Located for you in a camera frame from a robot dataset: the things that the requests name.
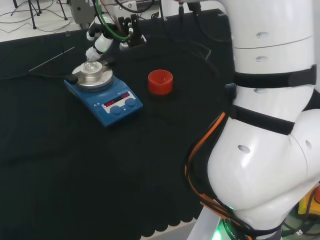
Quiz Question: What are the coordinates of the heater with blue base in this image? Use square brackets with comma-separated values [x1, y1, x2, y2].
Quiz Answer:
[63, 59, 145, 129]

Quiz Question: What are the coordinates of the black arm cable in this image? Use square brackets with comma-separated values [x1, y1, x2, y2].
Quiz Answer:
[159, 0, 235, 76]

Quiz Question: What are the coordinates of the black tripod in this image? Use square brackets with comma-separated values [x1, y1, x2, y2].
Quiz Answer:
[56, 0, 69, 21]
[26, 0, 44, 30]

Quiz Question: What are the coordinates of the red plastic cup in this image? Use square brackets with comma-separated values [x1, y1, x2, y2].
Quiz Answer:
[147, 69, 174, 97]

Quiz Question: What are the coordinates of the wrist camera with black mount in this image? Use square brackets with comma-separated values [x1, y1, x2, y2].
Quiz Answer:
[117, 14, 148, 48]

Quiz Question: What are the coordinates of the glass rod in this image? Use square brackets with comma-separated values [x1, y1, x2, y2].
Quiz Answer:
[28, 46, 76, 73]

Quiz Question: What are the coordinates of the clear round-bottom flask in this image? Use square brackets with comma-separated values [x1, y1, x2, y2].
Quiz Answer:
[82, 59, 99, 75]

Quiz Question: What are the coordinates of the yellow stop button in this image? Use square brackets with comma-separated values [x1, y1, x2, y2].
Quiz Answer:
[297, 183, 320, 221]

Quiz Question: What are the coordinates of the orange cable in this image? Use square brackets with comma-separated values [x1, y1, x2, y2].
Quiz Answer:
[184, 111, 241, 226]

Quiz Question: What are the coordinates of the black cloth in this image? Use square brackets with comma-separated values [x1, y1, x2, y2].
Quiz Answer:
[0, 8, 320, 238]

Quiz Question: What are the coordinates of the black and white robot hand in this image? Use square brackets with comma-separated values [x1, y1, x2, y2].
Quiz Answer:
[85, 14, 130, 67]

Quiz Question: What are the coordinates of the black heater power cable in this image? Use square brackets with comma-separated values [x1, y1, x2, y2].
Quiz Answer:
[0, 72, 78, 85]

